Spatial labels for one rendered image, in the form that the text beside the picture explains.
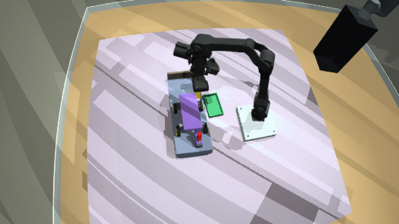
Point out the green tray floor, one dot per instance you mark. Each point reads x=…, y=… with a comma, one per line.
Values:
x=213, y=105

